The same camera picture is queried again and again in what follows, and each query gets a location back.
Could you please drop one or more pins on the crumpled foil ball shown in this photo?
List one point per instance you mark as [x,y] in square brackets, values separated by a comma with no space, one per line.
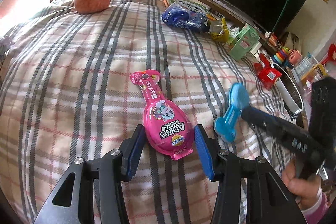
[5,45]

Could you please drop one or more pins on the yellow box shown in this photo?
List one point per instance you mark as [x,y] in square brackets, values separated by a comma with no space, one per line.
[317,70]

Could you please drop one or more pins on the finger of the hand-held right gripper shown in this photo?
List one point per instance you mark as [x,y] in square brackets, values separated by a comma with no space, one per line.
[262,119]
[288,138]

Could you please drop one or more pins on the red snack packet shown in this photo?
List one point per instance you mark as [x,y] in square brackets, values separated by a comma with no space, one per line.
[269,75]

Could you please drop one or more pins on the pink candy packet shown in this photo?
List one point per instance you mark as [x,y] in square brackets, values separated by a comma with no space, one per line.
[162,121]

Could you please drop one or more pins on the green stick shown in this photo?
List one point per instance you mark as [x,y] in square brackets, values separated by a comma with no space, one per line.
[282,10]

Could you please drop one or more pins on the green drink carton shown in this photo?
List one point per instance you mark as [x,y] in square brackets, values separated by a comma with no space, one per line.
[242,43]

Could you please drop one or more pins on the yellow wrapper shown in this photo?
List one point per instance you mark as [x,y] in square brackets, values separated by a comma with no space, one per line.
[219,32]

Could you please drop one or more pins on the person's right forearm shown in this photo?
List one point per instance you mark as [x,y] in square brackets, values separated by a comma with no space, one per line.
[317,211]

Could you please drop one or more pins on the red toy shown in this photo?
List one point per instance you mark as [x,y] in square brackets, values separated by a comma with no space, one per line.
[273,41]

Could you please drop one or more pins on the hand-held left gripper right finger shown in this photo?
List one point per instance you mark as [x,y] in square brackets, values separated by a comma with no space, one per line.
[203,150]

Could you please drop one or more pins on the person's right hand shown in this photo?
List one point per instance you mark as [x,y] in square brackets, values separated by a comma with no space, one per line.
[299,190]

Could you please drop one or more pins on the pink toy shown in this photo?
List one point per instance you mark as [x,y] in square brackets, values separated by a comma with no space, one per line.
[293,54]

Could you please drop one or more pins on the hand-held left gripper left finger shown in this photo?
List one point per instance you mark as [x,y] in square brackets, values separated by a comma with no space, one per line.
[134,150]

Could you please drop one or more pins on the blue plastic bag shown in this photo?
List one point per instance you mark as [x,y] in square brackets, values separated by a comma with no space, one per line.
[181,15]

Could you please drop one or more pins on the black bin with white rim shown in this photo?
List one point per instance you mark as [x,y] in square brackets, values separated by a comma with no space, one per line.
[286,98]

